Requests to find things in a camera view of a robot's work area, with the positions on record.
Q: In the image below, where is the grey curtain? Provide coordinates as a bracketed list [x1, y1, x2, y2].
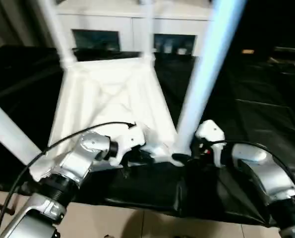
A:
[0, 0, 56, 50]

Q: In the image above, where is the white plastic table leg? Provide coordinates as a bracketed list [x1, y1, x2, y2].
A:
[176, 0, 248, 156]
[38, 0, 77, 69]
[0, 95, 43, 166]
[141, 0, 156, 62]

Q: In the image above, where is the black camera cable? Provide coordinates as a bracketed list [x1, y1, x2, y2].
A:
[0, 121, 137, 238]
[204, 139, 295, 199]

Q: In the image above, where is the white plastic table top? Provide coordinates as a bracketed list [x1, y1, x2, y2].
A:
[28, 56, 191, 183]

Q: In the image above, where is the black plastic mat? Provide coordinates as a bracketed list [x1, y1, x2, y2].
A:
[0, 44, 295, 228]

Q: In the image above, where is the white cabinet with glass doors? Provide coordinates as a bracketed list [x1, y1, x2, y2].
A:
[54, 0, 215, 57]

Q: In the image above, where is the black right camera cable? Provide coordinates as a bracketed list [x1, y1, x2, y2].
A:
[204, 139, 295, 199]

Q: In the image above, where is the black left camera cable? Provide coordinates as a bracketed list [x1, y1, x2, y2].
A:
[0, 121, 137, 238]

